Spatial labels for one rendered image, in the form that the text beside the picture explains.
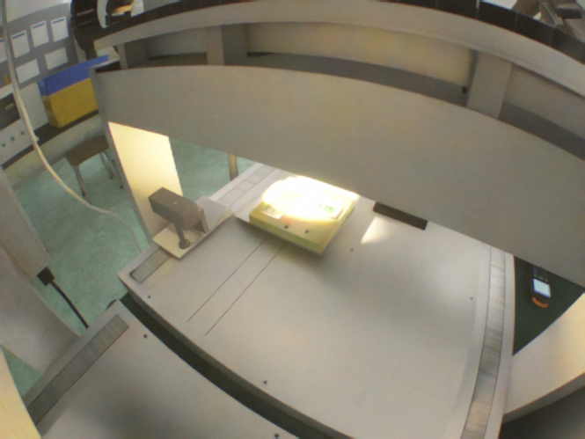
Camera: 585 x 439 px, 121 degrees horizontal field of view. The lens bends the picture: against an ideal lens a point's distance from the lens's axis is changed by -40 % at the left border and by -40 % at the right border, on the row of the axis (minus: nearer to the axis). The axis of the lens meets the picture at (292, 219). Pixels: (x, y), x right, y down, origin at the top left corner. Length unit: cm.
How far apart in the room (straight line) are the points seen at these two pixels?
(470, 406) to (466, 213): 34
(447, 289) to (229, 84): 48
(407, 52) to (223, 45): 14
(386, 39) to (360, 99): 6
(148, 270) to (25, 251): 24
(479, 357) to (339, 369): 24
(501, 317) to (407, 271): 21
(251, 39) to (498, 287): 59
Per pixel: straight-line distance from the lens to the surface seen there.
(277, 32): 25
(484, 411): 48
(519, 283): 84
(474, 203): 19
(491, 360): 52
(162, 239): 59
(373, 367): 43
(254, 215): 55
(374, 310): 47
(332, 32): 22
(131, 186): 54
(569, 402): 50
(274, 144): 23
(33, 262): 49
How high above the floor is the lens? 125
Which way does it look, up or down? 41 degrees down
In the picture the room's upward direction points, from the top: straight up
